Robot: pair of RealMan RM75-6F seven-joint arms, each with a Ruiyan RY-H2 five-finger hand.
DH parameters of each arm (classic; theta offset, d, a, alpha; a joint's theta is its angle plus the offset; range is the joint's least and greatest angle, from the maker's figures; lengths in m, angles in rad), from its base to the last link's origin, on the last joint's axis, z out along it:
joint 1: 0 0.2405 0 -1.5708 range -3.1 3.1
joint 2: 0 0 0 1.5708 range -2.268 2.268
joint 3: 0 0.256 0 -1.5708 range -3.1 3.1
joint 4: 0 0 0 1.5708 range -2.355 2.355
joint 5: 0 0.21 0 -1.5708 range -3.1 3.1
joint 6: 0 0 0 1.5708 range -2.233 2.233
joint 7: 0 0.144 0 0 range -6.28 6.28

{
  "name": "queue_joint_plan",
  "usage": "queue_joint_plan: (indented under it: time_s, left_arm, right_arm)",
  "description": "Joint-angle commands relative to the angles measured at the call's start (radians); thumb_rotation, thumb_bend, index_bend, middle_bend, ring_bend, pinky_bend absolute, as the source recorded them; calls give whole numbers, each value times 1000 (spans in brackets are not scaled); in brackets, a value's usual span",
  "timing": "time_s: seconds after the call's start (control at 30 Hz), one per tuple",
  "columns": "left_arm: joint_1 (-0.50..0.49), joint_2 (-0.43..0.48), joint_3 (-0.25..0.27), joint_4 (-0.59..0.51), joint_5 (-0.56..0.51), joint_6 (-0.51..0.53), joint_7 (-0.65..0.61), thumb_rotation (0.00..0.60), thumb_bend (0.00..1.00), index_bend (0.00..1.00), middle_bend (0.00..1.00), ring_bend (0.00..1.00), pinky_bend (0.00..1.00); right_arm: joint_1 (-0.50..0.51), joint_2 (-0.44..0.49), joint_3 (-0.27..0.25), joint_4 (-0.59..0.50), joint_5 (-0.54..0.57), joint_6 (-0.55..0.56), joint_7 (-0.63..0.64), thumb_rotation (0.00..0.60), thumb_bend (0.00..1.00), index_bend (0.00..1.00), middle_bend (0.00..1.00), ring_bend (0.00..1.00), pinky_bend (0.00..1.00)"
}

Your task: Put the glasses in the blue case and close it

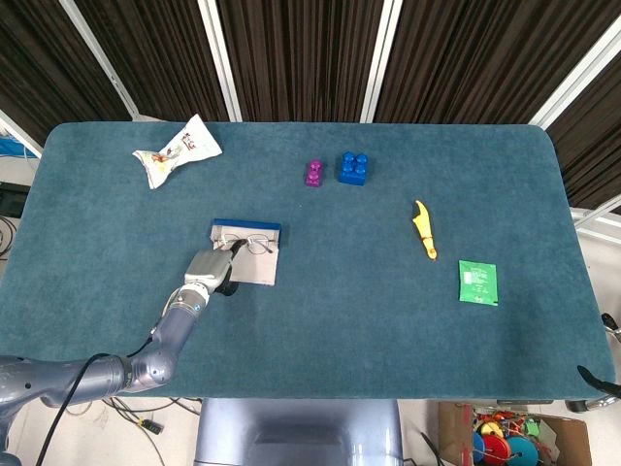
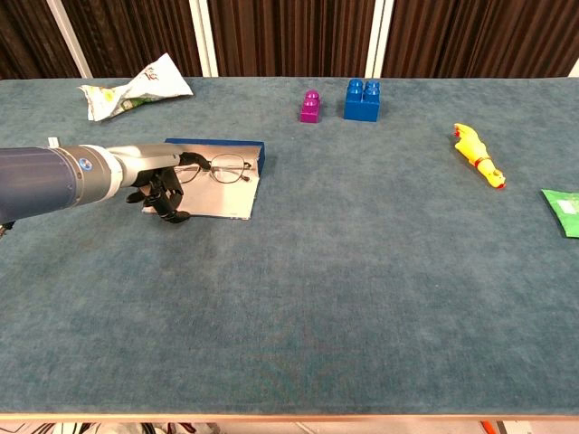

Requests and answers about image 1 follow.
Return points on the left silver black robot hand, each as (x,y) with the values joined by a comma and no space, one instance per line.
(208,267)

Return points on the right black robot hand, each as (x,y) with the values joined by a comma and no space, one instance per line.
(601,386)

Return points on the blue cardboard glasses case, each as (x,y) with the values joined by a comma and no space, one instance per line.
(257,269)

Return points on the thin-framed eyeglasses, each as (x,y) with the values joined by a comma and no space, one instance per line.
(257,242)

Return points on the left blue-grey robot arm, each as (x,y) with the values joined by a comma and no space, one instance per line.
(179,320)

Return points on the brown cardboard box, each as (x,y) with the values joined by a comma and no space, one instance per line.
(567,437)

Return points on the teal toy disc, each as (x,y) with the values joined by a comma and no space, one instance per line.
(523,451)

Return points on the red toy disc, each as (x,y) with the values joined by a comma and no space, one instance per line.
(496,446)

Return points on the crumpled white snack bag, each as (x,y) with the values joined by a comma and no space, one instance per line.
(186,143)

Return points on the purple toy brick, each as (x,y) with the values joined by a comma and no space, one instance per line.
(314,176)

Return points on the teal table cloth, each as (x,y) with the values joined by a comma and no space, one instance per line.
(339,315)

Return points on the green foil packet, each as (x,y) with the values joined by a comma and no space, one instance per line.
(478,281)

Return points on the blue toy brick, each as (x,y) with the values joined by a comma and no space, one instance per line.
(352,170)

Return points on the blue-grey robot torso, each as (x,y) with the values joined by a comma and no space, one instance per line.
(296,432)

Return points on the black electronic device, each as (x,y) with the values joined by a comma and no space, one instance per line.
(12,199)

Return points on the yellow rubber chicken toy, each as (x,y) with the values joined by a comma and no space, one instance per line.
(423,225)

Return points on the dark brown pleated curtain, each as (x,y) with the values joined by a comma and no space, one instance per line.
(597,145)
(48,63)
(475,58)
(160,53)
(301,58)

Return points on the white metal frame post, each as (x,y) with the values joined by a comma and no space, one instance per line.
(577,80)
(220,60)
(597,225)
(19,132)
(102,59)
(379,60)

